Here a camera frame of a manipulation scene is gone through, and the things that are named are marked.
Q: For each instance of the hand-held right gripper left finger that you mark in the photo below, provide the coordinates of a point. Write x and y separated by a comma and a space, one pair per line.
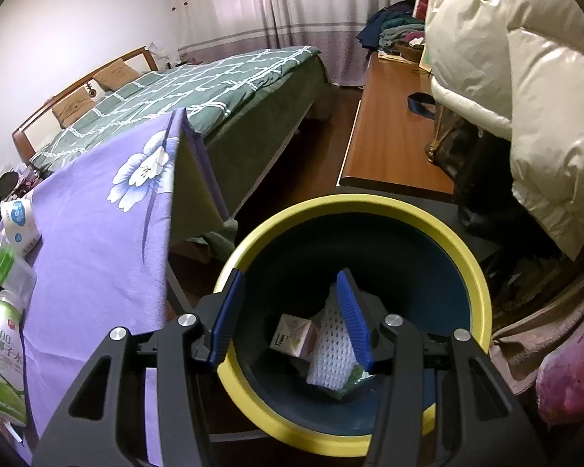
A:
226, 321

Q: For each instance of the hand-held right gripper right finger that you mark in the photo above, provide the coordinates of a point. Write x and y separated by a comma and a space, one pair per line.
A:
353, 316

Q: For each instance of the white foam fruit net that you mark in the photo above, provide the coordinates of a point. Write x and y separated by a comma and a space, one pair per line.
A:
328, 350

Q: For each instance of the pink and white carton box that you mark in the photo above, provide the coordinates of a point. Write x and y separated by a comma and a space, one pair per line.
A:
289, 333

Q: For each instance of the green plastic bag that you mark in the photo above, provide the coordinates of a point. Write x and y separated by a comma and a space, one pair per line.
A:
355, 384

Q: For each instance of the blue trash bin yellow rim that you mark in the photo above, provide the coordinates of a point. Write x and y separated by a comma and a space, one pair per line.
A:
409, 262

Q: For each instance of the purple floral tablecloth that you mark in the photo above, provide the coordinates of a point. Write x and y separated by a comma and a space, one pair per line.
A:
92, 253

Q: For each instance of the dark cloth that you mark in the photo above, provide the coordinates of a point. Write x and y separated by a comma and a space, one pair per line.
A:
496, 214

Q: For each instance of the beige blanket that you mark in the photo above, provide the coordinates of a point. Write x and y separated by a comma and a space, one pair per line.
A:
540, 321

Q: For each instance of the wooden desk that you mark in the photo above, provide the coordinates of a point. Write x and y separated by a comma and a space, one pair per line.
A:
389, 131

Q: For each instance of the brown patterned handbag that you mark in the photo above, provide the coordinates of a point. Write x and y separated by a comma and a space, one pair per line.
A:
462, 151

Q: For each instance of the wooden bed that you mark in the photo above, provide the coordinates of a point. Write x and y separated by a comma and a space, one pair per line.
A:
282, 121

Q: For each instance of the clear container green cap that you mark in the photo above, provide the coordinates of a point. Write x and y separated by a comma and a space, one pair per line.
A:
7, 267

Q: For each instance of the white coconut water bottle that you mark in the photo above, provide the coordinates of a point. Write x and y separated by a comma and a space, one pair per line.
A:
2, 360

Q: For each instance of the white soft packet blue label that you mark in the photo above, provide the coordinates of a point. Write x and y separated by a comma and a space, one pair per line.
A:
19, 224

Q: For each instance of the pink padded garment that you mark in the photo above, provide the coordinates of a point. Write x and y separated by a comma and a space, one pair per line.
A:
574, 379

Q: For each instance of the green checked duvet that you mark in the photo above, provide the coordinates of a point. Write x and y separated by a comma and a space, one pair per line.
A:
199, 87

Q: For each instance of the pink clutter pile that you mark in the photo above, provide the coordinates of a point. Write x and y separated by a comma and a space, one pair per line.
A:
29, 177

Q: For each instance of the dark jacket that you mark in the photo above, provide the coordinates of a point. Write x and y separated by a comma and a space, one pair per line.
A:
2, 194

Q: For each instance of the brown square pillow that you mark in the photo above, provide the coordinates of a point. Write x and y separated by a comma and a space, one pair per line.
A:
75, 107
117, 75

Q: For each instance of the brown bowl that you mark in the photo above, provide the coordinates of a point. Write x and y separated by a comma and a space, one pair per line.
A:
410, 49

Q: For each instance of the pile of dark clothes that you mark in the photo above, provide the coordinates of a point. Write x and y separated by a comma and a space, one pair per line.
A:
394, 24

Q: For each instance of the cream puffer jacket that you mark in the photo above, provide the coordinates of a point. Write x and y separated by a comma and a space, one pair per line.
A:
540, 82

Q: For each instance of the pink and beige curtain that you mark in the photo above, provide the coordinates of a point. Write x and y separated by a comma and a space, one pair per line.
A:
272, 9

